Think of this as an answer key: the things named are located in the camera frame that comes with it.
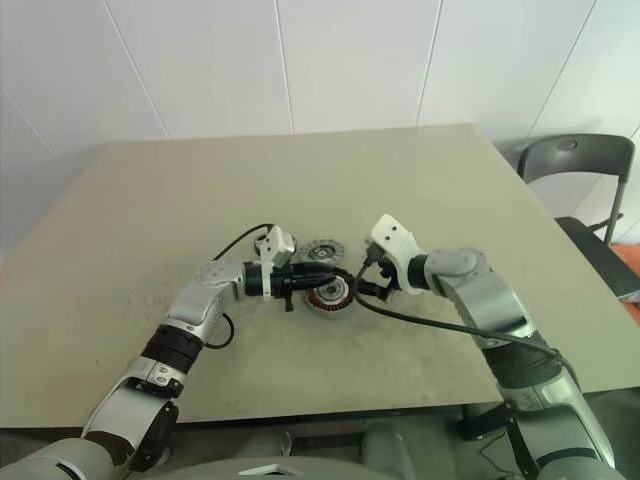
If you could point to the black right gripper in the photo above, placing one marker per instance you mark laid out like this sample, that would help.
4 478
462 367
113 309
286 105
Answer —
389 280

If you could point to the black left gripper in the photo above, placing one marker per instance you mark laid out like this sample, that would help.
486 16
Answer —
289 285

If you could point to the copper wound motor stator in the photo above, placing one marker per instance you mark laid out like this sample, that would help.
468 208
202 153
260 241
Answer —
327 294

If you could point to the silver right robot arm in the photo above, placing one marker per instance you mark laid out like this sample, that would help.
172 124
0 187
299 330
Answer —
500 300

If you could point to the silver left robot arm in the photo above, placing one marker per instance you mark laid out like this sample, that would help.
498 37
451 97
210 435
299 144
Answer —
190 305

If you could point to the grey rounded shape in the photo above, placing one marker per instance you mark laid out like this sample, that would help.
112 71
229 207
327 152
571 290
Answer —
382 437

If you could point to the dark grey folding chair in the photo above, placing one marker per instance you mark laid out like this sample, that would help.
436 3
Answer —
575 155

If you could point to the orange object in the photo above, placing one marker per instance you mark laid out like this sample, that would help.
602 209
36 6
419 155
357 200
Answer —
632 255

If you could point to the silver robot torso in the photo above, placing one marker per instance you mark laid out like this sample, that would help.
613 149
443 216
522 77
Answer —
50 460

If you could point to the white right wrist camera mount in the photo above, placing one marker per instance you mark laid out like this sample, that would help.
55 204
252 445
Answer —
397 242

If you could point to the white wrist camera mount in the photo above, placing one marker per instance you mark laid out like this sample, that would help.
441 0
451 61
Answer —
397 242
280 246

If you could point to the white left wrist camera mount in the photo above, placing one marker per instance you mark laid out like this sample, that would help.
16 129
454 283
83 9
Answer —
280 246

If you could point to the black bracket under table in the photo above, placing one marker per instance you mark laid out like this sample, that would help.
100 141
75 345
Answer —
482 420

